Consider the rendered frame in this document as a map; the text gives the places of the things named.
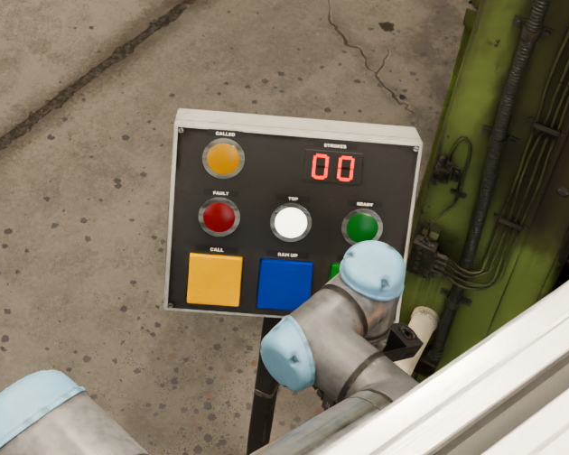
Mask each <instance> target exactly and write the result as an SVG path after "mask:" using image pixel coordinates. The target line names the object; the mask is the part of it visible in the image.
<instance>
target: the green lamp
mask: <svg viewBox="0 0 569 455"><path fill-rule="evenodd" d="M377 232H378V223H377V221H376V220H375V219H374V218H373V217H372V216H370V215H369V214H365V213H360V214H357V215H355V216H353V217H352V218H351V219H350V220H349V222H348V224H347V234H348V236H349V237H350V239H351V240H353V241H355V242H357V243H359V242H362V241H367V240H372V239H373V238H374V237H375V236H376V234H377Z"/></svg>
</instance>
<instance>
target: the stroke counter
mask: <svg viewBox="0 0 569 455"><path fill-rule="evenodd" d="M326 155H327V154H317V155H316V156H314V157H313V164H312V165H315V167H313V168H312V176H314V174H315V168H324V169H325V171H324V176H314V179H324V177H327V171H328V168H325V166H328V163H329V157H326ZM316 157H326V163H325V165H316ZM342 159H349V160H351V166H350V168H349V167H341V161H342ZM339 167H340V169H338V175H337V178H339V179H340V181H350V180H352V174H353V170H351V169H353V167H354V159H352V157H350V156H342V158H340V159H339ZM340 170H348V171H350V178H349V179H348V178H340Z"/></svg>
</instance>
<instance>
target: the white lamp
mask: <svg viewBox="0 0 569 455"><path fill-rule="evenodd" d="M306 226H307V220H306V216H305V215H304V214H303V213H302V212H301V211H300V210H299V209H294V208H288V209H283V210H282V211H280V212H279V213H278V215H277V216H276V218H275V228H276V230H277V231H278V232H279V233H280V234H281V235H282V236H284V237H298V236H300V235H301V234H302V233H303V232H304V231H305V229H306Z"/></svg>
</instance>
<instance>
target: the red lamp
mask: <svg viewBox="0 0 569 455"><path fill-rule="evenodd" d="M203 221H204V223H205V225H206V227H207V228H208V229H210V230H212V231H214V232H225V231H227V230H229V229H230V228H231V227H232V226H233V224H234V222H235V213H234V210H233V209H232V208H231V207H230V206H229V205H228V204H226V203H222V202H216V203H212V204H210V205H209V206H208V207H207V208H206V209H205V211H204V213H203Z"/></svg>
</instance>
